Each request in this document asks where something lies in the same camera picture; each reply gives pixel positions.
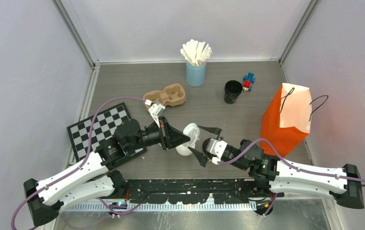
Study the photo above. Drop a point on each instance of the blue cylindrical holder cup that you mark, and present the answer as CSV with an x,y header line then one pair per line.
x,y
195,75

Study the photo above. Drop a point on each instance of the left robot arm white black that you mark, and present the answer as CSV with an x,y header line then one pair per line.
x,y
96,175

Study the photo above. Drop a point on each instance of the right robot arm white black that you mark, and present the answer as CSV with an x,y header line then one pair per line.
x,y
273,174

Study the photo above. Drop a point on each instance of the stack of white lids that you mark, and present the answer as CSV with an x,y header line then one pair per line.
x,y
183,150

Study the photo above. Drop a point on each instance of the brown cardboard cup carrier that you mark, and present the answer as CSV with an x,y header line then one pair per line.
x,y
172,95

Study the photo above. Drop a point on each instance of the white plastic cup lid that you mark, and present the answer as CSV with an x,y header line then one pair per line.
x,y
193,132

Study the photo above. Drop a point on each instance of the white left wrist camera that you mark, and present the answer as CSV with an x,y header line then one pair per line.
x,y
156,109

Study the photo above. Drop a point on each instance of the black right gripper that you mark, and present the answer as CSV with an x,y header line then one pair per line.
x,y
202,158

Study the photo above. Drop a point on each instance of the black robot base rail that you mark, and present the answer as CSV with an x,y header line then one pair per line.
x,y
191,191

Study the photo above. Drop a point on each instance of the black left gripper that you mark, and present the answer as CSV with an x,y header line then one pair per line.
x,y
169,136

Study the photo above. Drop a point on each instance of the orange paper takeout bag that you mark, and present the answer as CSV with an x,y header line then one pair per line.
x,y
287,120

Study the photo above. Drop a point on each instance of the blue red toy blocks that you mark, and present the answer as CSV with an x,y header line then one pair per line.
x,y
248,81

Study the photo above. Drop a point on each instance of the black white checkerboard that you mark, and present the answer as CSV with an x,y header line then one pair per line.
x,y
104,126

